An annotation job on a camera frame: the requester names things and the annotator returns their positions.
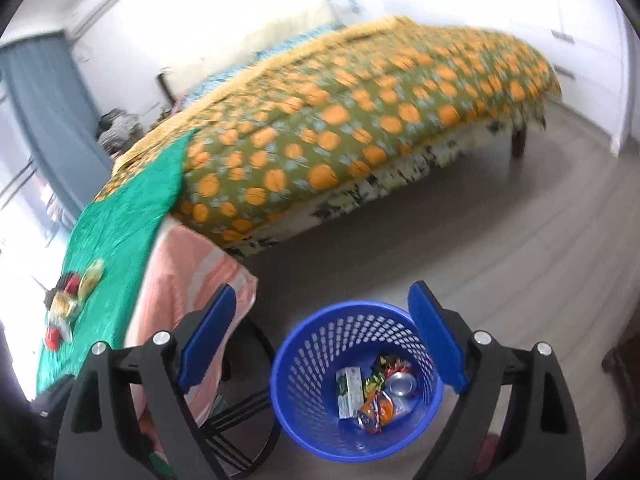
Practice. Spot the black white bed skirt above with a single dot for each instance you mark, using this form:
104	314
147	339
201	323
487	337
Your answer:
400	170

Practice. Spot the black metal stool frame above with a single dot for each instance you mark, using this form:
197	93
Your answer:
250	410

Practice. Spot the green patterned tablecloth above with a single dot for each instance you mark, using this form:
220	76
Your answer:
120	240

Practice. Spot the white wardrobe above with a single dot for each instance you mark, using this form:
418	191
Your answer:
550	20

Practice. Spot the orange blue snack packet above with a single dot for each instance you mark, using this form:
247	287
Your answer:
376	412

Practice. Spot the white air conditioner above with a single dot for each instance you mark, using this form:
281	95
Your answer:
97	12

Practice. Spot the wooden bed frame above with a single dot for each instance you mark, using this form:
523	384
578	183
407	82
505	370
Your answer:
166	87

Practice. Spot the yellow snack packet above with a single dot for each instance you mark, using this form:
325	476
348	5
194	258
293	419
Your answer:
91	277

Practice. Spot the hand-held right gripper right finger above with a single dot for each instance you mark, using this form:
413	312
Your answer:
437	337

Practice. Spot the pile of clothes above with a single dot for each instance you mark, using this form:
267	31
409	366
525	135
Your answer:
120	127

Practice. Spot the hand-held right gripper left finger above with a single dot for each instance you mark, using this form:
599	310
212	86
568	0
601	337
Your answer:
207	340

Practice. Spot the colourful foil wrapper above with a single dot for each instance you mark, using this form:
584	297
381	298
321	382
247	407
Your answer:
385	367

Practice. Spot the blue plastic basket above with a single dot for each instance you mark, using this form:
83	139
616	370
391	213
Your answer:
305	360

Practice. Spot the yellow blanket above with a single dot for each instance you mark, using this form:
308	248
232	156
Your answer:
142	147

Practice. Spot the gold foil packet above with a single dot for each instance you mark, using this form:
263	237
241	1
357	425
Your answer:
64	305

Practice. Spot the red sausage wrapper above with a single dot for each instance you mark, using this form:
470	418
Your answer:
70	282

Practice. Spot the red can with silver top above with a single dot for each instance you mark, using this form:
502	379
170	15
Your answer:
400	385

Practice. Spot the pink striped cloth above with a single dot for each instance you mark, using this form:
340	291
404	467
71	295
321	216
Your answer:
200	265

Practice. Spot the bed with orange floral quilt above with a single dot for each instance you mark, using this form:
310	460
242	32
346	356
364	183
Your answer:
350	125

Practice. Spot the green white carton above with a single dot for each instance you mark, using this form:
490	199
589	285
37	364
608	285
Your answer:
350	392

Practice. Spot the grey blue curtain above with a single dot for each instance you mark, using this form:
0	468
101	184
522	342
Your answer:
45	110

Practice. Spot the cream headboard cushion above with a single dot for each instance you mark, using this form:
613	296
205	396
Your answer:
285	22

